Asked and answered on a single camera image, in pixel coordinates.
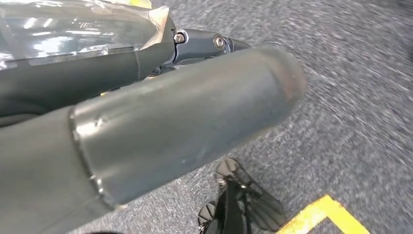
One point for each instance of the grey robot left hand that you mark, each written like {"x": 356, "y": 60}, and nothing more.
{"x": 161, "y": 129}

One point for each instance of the black ribbed robot foot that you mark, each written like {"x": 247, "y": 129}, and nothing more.
{"x": 206, "y": 213}
{"x": 267, "y": 210}

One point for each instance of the yellow floor tape square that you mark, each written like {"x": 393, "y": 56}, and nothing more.
{"x": 322, "y": 210}

